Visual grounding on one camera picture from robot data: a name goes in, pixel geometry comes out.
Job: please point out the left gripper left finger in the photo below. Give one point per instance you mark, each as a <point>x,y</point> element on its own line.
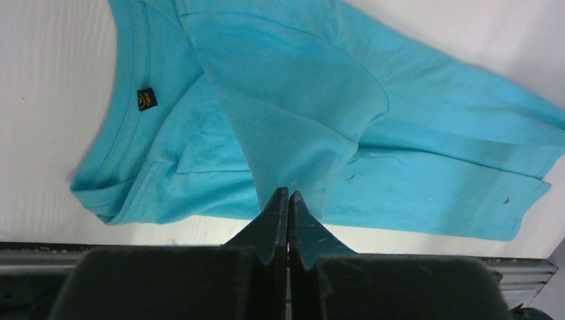
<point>245,278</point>

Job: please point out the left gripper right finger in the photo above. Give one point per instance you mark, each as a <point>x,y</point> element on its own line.
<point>331,281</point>

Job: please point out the cyan t shirt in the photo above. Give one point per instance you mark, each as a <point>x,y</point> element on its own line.
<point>218,103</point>

